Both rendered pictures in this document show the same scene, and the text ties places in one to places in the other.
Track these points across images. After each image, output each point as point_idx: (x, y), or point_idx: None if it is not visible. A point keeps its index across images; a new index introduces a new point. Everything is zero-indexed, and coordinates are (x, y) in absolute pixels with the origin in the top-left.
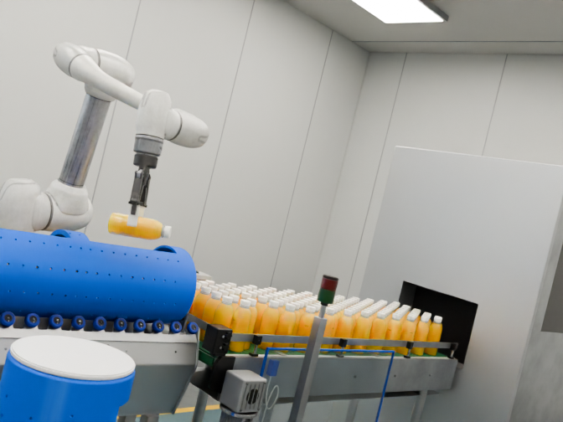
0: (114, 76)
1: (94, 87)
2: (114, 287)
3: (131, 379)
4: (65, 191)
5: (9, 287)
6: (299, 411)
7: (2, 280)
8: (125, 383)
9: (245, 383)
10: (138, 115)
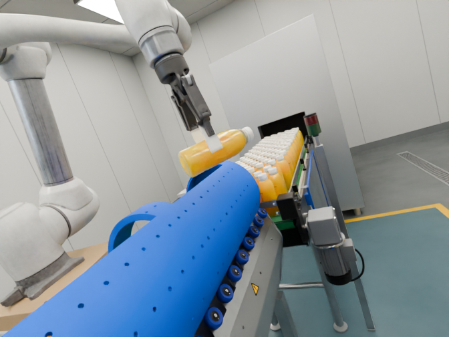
0: (28, 43)
1: (13, 65)
2: (231, 229)
3: None
4: (62, 190)
5: None
6: (341, 210)
7: None
8: None
9: (334, 218)
10: (129, 7)
